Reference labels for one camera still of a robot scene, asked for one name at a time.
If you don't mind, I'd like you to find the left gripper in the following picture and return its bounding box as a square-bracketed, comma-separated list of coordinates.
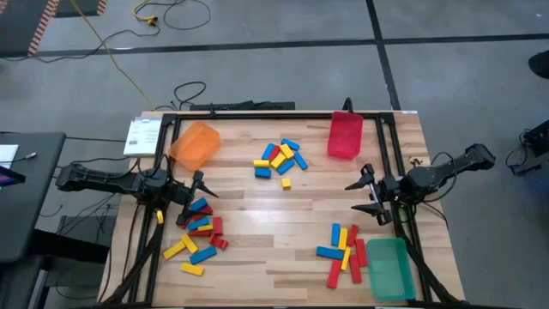
[169, 170, 220, 227]

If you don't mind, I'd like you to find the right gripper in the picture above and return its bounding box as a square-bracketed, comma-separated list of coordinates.
[344, 162, 407, 226]

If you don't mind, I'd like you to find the red wooden arch block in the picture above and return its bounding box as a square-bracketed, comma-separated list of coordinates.
[208, 234, 230, 251]

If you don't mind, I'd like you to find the orange translucent plastic bin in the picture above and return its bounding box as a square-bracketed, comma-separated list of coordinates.
[168, 120, 222, 173]

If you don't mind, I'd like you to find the red translucent plastic bin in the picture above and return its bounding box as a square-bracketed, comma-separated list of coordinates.
[326, 110, 365, 161]

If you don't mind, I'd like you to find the green translucent plastic bin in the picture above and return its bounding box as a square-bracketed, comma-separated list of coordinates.
[365, 238, 417, 302]

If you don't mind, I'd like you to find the white printed booklet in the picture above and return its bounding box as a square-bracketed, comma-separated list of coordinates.
[123, 116, 164, 158]

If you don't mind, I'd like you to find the black power strip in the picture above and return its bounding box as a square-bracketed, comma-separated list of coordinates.
[189, 100, 297, 112]

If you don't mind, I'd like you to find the dark box under desk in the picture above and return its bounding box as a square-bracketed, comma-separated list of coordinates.
[32, 214, 118, 264]

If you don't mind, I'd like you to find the black side desk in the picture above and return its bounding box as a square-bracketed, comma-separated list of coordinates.
[0, 131, 68, 264]

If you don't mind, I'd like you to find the black floor equipment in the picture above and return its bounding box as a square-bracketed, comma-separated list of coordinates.
[504, 118, 549, 176]

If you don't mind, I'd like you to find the dark tablet device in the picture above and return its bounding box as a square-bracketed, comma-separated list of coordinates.
[0, 165, 27, 188]

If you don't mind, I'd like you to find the white paper sheet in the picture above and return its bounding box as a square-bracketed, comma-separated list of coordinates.
[0, 143, 20, 170]

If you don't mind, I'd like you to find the person's shoe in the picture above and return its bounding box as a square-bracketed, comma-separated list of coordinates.
[528, 50, 549, 80]

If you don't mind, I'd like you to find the small black orange-striped mat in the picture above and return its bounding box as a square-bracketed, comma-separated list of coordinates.
[54, 0, 109, 19]

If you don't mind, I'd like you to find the large black orange-striped mat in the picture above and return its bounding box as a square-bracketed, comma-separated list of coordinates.
[0, 0, 61, 58]

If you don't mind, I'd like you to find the black aluminium table frame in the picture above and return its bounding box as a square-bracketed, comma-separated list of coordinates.
[97, 110, 467, 309]

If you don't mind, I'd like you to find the coiled black floor cable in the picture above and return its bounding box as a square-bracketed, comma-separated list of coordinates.
[153, 80, 208, 112]

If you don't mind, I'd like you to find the silver cable plug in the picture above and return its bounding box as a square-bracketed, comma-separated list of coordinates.
[11, 151, 39, 164]

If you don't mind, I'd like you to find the long yellow cable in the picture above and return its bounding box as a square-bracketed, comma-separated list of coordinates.
[68, 0, 156, 111]

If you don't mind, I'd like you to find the long black floor cable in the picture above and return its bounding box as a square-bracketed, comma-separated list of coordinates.
[0, 0, 212, 64]

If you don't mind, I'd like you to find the yellow plug cord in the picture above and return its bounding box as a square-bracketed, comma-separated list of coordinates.
[131, 0, 160, 27]

